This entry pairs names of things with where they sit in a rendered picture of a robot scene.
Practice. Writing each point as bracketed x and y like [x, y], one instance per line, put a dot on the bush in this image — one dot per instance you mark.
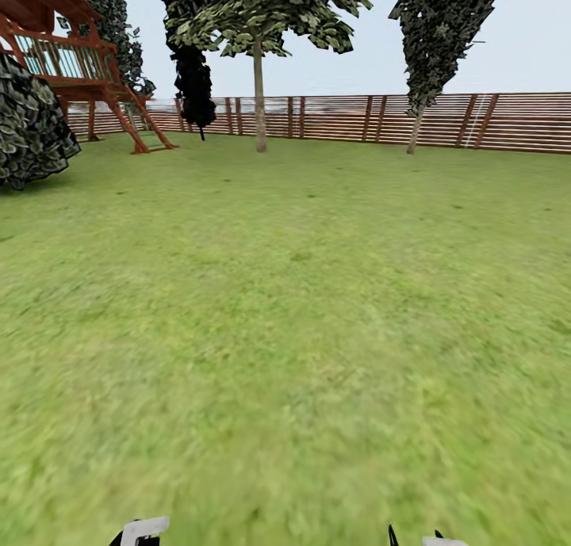
[35, 138]

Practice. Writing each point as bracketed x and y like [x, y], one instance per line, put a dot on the tree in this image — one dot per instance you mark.
[193, 82]
[255, 27]
[437, 32]
[111, 28]

